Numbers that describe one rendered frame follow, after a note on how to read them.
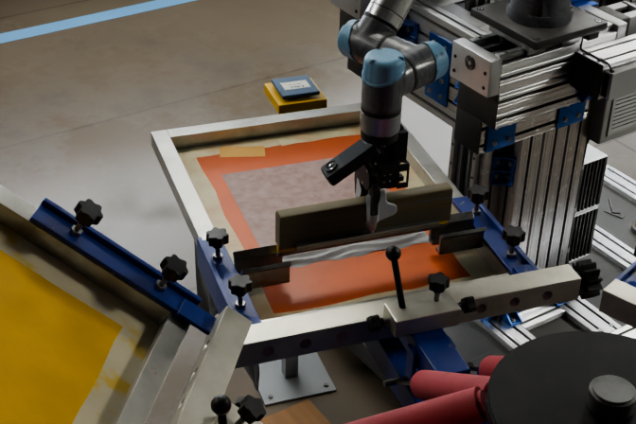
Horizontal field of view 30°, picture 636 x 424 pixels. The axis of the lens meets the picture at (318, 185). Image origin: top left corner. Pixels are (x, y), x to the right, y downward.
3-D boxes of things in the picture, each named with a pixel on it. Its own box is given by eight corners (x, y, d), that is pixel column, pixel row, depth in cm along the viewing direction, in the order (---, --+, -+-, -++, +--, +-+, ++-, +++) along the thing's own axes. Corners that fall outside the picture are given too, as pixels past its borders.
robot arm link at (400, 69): (417, 54, 211) (386, 68, 205) (413, 108, 216) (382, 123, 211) (384, 41, 215) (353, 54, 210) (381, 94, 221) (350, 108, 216)
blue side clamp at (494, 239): (448, 221, 253) (450, 194, 249) (469, 218, 254) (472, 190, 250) (512, 303, 229) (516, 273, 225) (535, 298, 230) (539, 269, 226)
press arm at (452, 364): (397, 336, 211) (398, 314, 208) (427, 330, 213) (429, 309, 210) (435, 398, 197) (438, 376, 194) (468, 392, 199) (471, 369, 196)
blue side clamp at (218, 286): (197, 265, 236) (196, 237, 233) (220, 261, 238) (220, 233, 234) (238, 358, 212) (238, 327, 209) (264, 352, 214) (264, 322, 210)
